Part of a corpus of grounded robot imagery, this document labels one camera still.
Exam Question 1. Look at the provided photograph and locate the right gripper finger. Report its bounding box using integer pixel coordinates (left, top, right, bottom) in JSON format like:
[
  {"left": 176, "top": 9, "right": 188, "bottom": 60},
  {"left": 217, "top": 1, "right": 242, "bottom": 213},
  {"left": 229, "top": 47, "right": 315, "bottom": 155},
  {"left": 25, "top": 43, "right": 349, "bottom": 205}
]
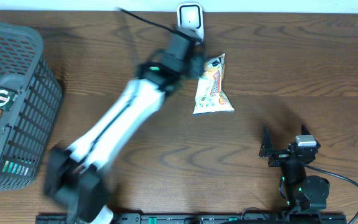
[
  {"left": 259, "top": 127, "right": 273, "bottom": 157},
  {"left": 301, "top": 124, "right": 320, "bottom": 147}
]

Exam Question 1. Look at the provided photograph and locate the cream snack bag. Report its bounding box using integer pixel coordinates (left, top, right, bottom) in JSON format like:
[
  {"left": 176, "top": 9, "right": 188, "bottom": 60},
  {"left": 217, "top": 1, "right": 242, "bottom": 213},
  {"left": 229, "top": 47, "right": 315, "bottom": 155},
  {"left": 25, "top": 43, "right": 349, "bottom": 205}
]
[{"left": 193, "top": 54, "right": 235, "bottom": 115}]

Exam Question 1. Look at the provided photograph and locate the dark green round-logo packet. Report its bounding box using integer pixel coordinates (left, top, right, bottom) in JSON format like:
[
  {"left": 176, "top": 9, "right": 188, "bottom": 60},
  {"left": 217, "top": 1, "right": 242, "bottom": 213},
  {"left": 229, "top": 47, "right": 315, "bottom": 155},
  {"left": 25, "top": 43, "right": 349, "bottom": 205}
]
[{"left": 0, "top": 88, "right": 17, "bottom": 111}]

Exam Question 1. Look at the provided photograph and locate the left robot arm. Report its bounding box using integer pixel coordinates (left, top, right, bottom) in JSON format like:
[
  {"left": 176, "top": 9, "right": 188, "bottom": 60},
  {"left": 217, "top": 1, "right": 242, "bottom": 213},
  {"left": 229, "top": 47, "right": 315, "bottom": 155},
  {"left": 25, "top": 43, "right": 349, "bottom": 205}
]
[{"left": 44, "top": 27, "right": 205, "bottom": 223}]

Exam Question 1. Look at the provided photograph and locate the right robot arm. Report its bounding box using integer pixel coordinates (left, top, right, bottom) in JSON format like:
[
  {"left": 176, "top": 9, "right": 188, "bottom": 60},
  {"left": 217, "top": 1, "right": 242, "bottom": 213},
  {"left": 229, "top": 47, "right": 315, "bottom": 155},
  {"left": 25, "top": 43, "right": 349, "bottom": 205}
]
[{"left": 259, "top": 125, "right": 330, "bottom": 223}]

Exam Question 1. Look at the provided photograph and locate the white barcode scanner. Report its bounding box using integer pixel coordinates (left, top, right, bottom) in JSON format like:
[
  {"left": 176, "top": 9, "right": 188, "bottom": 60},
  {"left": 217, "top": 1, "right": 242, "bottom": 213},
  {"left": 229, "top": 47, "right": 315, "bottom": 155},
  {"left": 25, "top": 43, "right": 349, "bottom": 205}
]
[{"left": 177, "top": 2, "right": 204, "bottom": 45}]

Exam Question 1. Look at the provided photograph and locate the grey plastic shopping basket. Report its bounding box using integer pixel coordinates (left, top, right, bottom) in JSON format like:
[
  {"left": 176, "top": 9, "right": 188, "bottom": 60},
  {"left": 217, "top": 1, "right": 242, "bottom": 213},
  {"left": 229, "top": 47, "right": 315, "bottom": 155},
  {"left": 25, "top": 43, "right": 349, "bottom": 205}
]
[{"left": 0, "top": 22, "right": 63, "bottom": 190}]

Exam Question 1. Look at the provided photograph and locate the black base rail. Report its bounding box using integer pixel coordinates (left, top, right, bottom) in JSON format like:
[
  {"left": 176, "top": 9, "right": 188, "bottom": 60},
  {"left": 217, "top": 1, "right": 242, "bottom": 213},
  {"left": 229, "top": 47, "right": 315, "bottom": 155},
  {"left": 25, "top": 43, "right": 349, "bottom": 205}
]
[{"left": 35, "top": 212, "right": 347, "bottom": 224}]

